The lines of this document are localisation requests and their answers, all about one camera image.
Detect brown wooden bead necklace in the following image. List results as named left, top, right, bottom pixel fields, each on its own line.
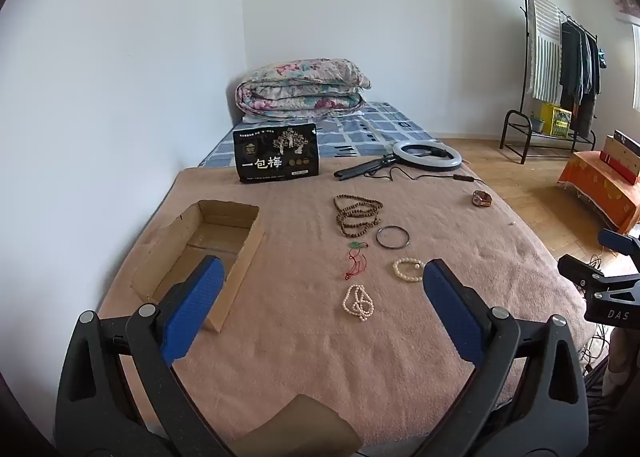
left=333, top=194, right=385, bottom=239

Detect black bangle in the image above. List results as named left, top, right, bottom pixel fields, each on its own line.
left=376, top=226, right=411, bottom=250

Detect tan flat object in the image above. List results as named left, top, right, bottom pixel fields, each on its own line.
left=240, top=393, right=362, bottom=457

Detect yellow crate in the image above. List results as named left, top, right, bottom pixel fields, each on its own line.
left=539, top=102, right=572, bottom=137

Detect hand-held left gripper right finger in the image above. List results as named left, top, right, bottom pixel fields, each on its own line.
left=420, top=258, right=591, bottom=457

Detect cardboard box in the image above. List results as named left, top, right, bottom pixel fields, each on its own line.
left=131, top=200, right=266, bottom=334

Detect white bead bracelet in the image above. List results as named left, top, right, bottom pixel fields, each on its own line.
left=392, top=257, right=426, bottom=282

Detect blue plaid bed sheet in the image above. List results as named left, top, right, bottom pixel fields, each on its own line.
left=197, top=101, right=431, bottom=168

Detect dark cloth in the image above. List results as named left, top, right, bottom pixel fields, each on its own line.
left=582, top=362, right=640, bottom=457

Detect striped hanging towel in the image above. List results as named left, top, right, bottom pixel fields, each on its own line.
left=528, top=0, right=563, bottom=100

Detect ring light with black tripod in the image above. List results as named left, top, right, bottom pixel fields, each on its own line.
left=334, top=140, right=463, bottom=180

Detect tan blanket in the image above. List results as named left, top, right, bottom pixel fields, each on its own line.
left=107, top=160, right=596, bottom=448

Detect dark hanging clothes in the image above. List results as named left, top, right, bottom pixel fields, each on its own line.
left=559, top=21, right=602, bottom=135

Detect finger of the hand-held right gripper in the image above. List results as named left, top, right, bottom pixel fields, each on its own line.
left=557, top=254, right=640, bottom=305
left=598, top=228, right=640, bottom=256

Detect red and tan box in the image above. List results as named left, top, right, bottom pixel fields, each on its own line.
left=600, top=130, right=640, bottom=185

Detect black clothes rack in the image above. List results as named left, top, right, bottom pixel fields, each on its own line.
left=500, top=0, right=598, bottom=165

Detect black ring light cable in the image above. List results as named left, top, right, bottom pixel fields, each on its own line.
left=380, top=168, right=483, bottom=186

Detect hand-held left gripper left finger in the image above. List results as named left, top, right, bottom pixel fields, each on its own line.
left=54, top=254, right=228, bottom=457

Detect black printed bag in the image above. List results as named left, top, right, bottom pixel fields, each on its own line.
left=232, top=122, right=321, bottom=184

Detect red cord green pendant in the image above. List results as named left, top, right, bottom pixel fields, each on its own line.
left=343, top=240, right=369, bottom=281

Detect folded floral quilt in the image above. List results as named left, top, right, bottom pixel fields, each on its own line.
left=235, top=58, right=373, bottom=119

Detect white pearl necklace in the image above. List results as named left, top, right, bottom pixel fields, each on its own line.
left=342, top=284, right=375, bottom=323

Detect floor cables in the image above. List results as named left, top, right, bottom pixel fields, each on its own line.
left=575, top=252, right=618, bottom=373

